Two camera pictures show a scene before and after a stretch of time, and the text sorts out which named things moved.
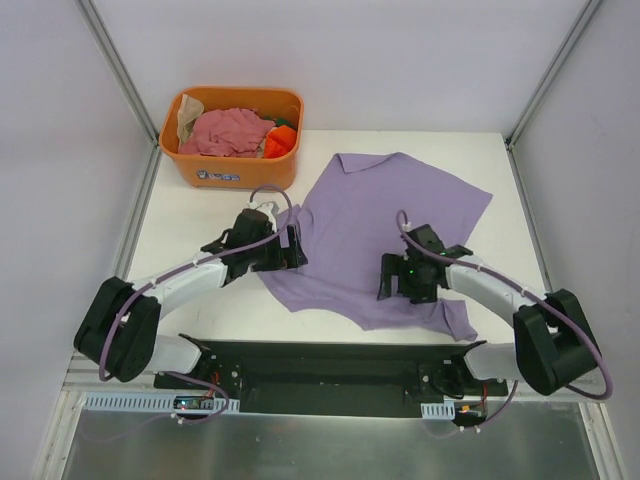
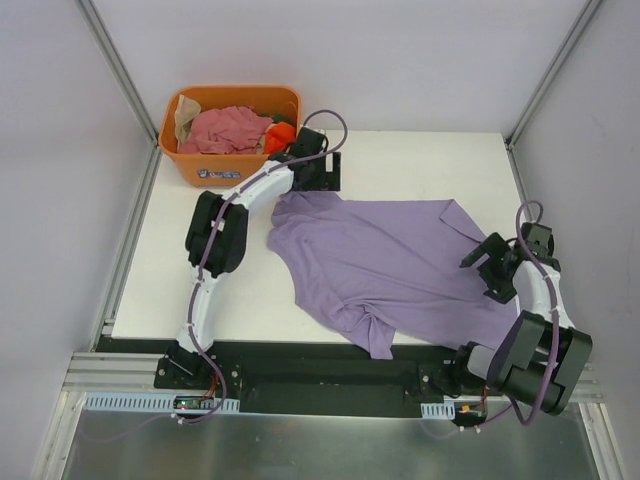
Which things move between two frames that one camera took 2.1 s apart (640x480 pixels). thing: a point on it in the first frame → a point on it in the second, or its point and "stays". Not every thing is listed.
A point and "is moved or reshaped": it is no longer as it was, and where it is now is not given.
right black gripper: [393, 278] → [493, 265]
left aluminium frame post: [124, 79] stays
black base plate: [336, 377] stays
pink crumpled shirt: [225, 132] stays
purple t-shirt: [348, 219] is moved or reshaped
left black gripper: [292, 248] → [325, 176]
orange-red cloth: [279, 141] stays
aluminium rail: [83, 375] stays
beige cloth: [189, 110] stays
